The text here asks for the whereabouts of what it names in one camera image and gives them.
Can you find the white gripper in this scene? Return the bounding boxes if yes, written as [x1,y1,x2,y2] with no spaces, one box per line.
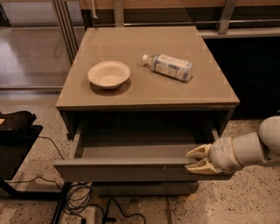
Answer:
[185,137,242,175]

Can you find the grey top drawer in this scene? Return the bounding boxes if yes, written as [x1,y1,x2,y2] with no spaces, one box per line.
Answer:
[54,124,231,182]

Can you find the grey drawer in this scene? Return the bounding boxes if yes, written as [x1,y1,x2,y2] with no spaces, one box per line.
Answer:
[54,124,231,182]
[92,181,199,196]

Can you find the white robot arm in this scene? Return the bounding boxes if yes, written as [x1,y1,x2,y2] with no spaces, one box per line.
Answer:
[185,115,280,175]

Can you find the grey bottom drawer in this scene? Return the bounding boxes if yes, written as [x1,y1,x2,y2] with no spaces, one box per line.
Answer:
[92,181,199,196]

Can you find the grey drawer cabinet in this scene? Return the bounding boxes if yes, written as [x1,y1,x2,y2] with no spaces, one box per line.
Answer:
[55,25,241,196]

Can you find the clear plastic water bottle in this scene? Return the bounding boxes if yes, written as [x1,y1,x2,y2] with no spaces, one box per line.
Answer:
[142,54,193,82]

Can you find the white paper bowl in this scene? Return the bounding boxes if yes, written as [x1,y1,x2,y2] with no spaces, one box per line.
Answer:
[87,61,130,89]

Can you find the black desk stand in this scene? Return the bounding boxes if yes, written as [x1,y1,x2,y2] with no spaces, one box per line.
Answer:
[0,111,43,197]

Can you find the black floor plug cable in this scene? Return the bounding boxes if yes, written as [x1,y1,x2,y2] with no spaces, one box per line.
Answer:
[101,198,147,224]

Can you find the black coiled cable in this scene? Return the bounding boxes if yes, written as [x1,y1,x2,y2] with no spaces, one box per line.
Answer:
[62,182,95,218]

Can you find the black power cable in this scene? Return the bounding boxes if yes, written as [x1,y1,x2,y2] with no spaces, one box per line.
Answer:
[37,136,66,161]

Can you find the metal rail frame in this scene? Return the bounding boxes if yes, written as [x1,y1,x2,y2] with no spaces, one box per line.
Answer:
[51,0,78,63]

